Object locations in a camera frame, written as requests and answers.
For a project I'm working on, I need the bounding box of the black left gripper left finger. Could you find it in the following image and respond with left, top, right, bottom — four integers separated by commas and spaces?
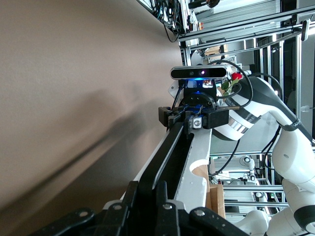
29, 181, 138, 236

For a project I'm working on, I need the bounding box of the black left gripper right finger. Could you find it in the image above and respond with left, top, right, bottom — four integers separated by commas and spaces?
155, 181, 249, 236

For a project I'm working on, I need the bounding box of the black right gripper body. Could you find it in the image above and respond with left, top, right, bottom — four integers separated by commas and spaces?
181, 87, 218, 108

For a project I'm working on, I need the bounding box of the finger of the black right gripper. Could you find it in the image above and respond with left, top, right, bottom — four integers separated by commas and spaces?
158, 106, 190, 131
184, 105, 229, 135

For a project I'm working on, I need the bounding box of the white fronted wooden drawer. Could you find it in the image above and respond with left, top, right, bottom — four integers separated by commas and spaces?
103, 126, 213, 217

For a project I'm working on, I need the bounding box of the wooden drawer cabinet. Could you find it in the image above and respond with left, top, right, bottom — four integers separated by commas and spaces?
191, 164, 226, 220

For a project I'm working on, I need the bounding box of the red rose with green leaves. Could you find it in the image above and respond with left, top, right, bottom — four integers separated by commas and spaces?
220, 72, 244, 96

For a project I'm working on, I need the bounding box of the small white background robot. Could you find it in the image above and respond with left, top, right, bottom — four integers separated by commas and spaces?
242, 154, 263, 185

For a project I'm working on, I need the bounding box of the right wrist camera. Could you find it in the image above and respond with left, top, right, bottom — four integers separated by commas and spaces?
169, 65, 227, 81

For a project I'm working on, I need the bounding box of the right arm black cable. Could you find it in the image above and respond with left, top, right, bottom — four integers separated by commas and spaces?
208, 59, 283, 177

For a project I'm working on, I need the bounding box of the aluminium frame cage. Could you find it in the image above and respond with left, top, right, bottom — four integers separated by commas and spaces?
178, 0, 315, 236

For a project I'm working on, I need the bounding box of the hanging black cable bundle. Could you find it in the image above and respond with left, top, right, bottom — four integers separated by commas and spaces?
147, 0, 189, 43

